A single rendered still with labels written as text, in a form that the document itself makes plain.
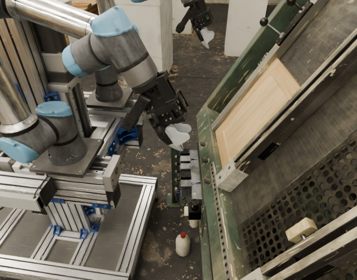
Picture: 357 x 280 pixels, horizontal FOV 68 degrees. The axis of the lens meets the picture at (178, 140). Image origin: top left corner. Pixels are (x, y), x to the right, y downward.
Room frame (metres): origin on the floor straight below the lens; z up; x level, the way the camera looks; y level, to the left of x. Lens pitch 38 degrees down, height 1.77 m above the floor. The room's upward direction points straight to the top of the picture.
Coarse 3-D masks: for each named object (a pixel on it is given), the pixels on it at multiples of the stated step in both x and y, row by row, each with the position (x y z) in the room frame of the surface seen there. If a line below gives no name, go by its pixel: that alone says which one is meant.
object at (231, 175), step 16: (352, 32) 0.82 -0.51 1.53; (352, 48) 0.76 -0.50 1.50; (336, 64) 0.76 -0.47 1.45; (352, 64) 0.76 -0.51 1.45; (320, 80) 0.76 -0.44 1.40; (336, 80) 0.76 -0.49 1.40; (304, 96) 0.76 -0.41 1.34; (320, 96) 0.76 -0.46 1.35; (288, 112) 0.76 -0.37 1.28; (304, 112) 0.76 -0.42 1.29; (272, 128) 0.76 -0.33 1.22; (288, 128) 0.76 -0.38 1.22; (256, 144) 0.76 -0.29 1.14; (272, 144) 0.76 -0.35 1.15; (240, 160) 0.77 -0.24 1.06; (256, 160) 0.76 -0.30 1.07; (224, 176) 0.77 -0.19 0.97; (240, 176) 0.75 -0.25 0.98
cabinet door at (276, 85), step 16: (272, 64) 1.17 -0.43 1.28; (272, 80) 1.08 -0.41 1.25; (288, 80) 0.98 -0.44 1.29; (256, 96) 1.10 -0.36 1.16; (272, 96) 0.99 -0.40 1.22; (288, 96) 0.91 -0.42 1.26; (240, 112) 1.11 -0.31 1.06; (256, 112) 1.00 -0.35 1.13; (272, 112) 0.91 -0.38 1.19; (224, 128) 1.13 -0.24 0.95; (240, 128) 1.02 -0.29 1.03; (256, 128) 0.92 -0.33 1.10; (224, 144) 1.02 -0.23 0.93; (240, 144) 0.92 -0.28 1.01; (224, 160) 0.93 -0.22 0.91
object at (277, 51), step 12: (312, 0) 1.23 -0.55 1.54; (324, 0) 1.19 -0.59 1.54; (312, 12) 1.19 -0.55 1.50; (300, 24) 1.19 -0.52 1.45; (288, 36) 1.19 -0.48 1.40; (276, 48) 1.20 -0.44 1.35; (264, 60) 1.22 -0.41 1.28; (252, 84) 1.19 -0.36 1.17; (240, 96) 1.19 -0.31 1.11; (228, 108) 1.20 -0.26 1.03; (216, 120) 1.22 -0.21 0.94
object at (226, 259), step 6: (210, 168) 0.91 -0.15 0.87; (216, 186) 0.78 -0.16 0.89; (216, 192) 0.75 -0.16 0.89; (216, 198) 0.73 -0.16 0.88; (216, 204) 0.70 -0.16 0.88; (216, 210) 0.67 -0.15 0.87; (222, 222) 0.60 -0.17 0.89; (222, 228) 0.58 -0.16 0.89; (222, 234) 0.55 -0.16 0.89; (222, 240) 0.53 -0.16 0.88; (222, 246) 0.51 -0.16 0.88; (222, 252) 0.49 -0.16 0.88; (228, 252) 0.48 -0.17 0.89; (222, 258) 0.47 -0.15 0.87; (228, 258) 0.46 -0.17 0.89; (228, 264) 0.44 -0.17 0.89; (228, 270) 0.42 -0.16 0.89; (228, 276) 0.40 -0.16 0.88
